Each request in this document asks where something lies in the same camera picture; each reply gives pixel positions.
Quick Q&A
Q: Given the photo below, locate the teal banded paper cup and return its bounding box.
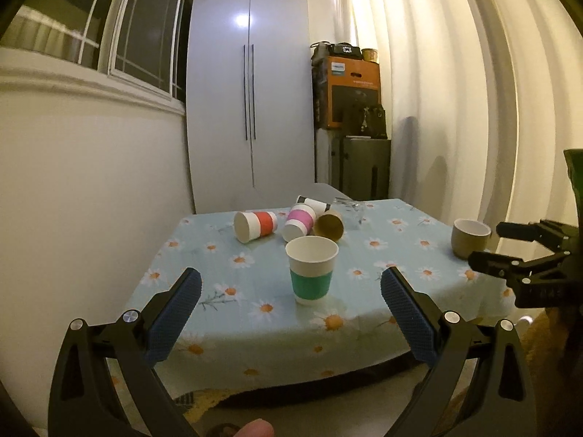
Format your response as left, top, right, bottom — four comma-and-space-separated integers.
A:
286, 236, 339, 305

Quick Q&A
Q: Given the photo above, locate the clear glass cup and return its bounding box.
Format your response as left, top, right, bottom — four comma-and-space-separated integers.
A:
332, 197, 365, 230

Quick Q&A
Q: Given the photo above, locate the brown kraft paper cup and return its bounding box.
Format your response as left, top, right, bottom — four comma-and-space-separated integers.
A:
313, 209, 345, 242

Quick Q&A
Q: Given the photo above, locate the black banded paper cup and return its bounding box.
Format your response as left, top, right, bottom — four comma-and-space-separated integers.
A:
297, 195, 331, 216

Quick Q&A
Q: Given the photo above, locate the pink banded paper cup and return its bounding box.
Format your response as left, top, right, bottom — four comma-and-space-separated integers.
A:
282, 203, 316, 243

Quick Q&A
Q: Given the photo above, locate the red banded paper cup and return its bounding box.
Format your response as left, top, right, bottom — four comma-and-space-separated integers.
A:
233, 211, 278, 244

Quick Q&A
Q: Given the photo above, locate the person left hand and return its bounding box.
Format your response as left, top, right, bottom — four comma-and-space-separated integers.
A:
233, 418, 275, 437

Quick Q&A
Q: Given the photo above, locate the olive ceramic mug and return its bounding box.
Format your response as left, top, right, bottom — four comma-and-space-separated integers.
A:
451, 218, 492, 259

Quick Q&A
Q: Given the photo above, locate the white curtain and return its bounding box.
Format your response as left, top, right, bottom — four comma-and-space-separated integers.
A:
335, 0, 582, 224

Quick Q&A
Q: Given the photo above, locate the dark bag on box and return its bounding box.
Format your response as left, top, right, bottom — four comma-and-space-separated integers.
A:
342, 105, 387, 139

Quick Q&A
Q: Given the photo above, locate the daisy print tablecloth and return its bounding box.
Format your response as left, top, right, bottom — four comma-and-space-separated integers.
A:
128, 199, 514, 395

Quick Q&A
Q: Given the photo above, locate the orange cardboard box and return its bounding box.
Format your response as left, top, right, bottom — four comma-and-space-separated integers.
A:
311, 56, 382, 129

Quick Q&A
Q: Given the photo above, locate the white wardrobe cabinet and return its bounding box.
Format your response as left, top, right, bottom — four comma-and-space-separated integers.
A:
186, 0, 315, 214

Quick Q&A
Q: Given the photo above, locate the window with white frame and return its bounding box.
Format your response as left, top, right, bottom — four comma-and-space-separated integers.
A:
1, 0, 193, 101

